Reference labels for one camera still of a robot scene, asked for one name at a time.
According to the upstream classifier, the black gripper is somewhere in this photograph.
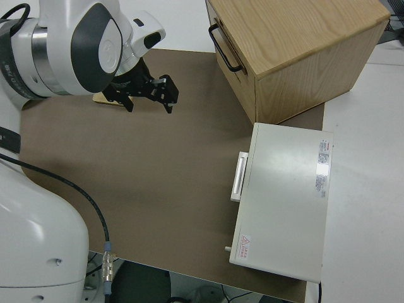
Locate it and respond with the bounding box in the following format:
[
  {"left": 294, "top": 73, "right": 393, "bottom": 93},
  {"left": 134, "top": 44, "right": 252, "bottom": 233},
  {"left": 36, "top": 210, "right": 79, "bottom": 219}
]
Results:
[{"left": 105, "top": 61, "right": 179, "bottom": 115}]

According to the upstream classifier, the wooden mug tree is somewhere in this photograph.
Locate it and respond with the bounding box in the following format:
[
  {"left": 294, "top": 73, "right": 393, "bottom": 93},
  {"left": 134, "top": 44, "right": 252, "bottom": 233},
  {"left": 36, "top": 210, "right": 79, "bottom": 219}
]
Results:
[{"left": 92, "top": 92, "right": 127, "bottom": 108}]

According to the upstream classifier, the brown table mat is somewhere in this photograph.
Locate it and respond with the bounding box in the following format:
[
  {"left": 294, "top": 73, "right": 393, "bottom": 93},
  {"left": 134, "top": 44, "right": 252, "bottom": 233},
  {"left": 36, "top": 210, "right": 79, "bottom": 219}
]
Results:
[{"left": 18, "top": 49, "right": 326, "bottom": 303}]

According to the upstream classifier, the wooden drawer cabinet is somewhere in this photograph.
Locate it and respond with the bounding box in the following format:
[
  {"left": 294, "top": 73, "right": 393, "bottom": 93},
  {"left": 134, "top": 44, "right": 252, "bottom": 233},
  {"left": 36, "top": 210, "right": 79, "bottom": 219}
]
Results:
[{"left": 205, "top": 0, "right": 391, "bottom": 126}]

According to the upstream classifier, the white toaster oven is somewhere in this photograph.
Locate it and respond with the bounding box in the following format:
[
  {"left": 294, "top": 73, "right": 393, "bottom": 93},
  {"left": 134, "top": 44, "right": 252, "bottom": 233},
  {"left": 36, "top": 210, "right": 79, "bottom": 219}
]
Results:
[{"left": 223, "top": 122, "right": 335, "bottom": 283}]

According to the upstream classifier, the black cabinet drawer handle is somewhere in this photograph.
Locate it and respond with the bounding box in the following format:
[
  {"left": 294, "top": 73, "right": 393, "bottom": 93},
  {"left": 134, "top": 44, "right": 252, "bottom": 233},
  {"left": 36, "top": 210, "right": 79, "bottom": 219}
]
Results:
[{"left": 208, "top": 24, "right": 244, "bottom": 73}]

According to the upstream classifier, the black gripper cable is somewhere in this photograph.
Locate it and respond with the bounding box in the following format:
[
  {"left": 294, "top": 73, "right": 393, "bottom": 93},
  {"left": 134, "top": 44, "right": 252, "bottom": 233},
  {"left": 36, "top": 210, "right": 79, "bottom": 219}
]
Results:
[{"left": 0, "top": 3, "right": 27, "bottom": 25}]

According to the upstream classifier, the black cable with metal connector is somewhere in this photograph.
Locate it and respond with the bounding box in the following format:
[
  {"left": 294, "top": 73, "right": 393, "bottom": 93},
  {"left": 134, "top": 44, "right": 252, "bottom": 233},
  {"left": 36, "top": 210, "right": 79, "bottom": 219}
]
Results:
[{"left": 0, "top": 152, "right": 115, "bottom": 297}]

